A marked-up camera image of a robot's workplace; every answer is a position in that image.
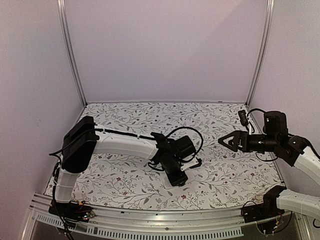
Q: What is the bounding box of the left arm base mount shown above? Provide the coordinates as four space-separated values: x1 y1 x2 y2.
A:
48 201 95 222

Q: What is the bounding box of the white remote control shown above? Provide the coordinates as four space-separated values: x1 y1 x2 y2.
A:
163 175 188 189

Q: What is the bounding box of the floral patterned table mat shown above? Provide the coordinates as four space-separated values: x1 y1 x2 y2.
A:
71 103 282 211

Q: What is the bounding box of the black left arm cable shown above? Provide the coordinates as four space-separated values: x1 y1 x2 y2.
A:
166 126 204 161

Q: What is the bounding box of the left aluminium frame post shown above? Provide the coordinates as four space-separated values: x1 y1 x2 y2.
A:
57 0 88 107

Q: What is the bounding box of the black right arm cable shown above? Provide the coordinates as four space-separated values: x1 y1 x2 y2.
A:
246 107 267 120

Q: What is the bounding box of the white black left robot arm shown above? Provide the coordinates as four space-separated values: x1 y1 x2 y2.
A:
52 116 200 217

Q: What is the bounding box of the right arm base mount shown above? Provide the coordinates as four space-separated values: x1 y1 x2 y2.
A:
241 185 287 223

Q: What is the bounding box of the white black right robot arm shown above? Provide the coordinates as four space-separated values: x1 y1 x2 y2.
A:
218 111 320 223

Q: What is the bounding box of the right aluminium frame post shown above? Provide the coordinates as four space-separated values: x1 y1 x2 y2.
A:
245 0 275 106

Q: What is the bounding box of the aluminium front rail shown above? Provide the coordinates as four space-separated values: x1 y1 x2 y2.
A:
22 190 311 240

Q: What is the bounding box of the aluminium frame post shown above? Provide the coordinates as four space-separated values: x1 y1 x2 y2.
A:
57 0 88 107
245 0 275 106

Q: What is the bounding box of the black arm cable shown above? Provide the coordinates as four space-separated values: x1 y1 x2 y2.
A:
246 107 267 120
166 126 204 161

